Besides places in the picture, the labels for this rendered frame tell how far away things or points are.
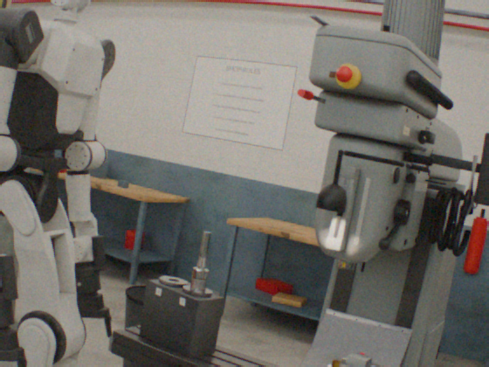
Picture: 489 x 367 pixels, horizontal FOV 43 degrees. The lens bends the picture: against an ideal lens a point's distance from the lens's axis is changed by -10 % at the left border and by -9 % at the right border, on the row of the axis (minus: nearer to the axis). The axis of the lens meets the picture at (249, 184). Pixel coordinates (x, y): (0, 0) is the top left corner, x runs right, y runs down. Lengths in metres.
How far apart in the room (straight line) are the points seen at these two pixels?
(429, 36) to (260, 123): 4.82
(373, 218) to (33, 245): 0.84
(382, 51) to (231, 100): 5.36
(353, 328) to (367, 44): 1.00
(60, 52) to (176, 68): 5.85
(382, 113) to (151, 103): 5.92
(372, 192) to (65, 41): 0.84
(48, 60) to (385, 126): 0.82
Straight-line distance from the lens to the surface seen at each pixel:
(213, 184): 6.90
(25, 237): 1.58
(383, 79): 1.57
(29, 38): 1.44
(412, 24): 1.98
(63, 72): 1.50
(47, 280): 1.59
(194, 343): 1.97
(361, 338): 2.18
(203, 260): 1.97
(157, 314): 2.05
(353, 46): 1.61
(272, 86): 6.69
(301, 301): 5.88
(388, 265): 2.16
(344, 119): 1.69
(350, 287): 2.20
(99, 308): 1.87
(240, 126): 6.80
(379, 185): 1.69
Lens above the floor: 1.57
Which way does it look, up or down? 4 degrees down
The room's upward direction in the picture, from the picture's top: 10 degrees clockwise
